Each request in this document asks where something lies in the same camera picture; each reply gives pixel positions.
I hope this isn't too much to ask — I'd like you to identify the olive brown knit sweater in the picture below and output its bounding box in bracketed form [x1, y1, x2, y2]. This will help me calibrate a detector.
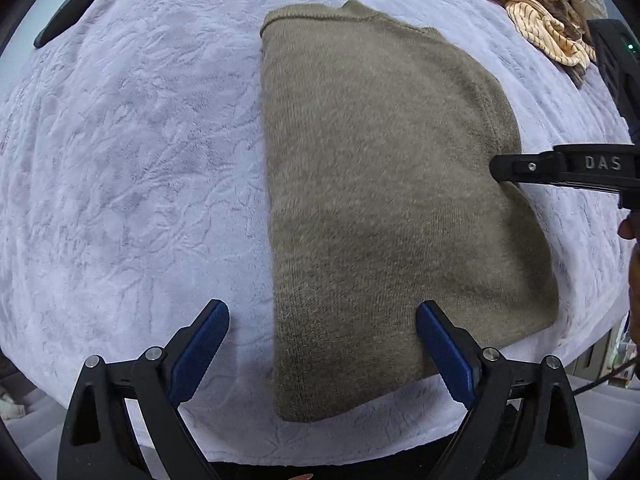
[260, 0, 559, 422]

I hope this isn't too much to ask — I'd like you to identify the person's right hand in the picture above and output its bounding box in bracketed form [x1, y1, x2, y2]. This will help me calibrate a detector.
[617, 211, 640, 344]

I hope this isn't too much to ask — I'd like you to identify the lavender plush bed blanket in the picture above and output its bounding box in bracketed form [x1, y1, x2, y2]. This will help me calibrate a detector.
[1, 0, 630, 466]

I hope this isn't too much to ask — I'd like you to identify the black pillow at bedside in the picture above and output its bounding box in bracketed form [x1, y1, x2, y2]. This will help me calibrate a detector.
[34, 0, 96, 49]

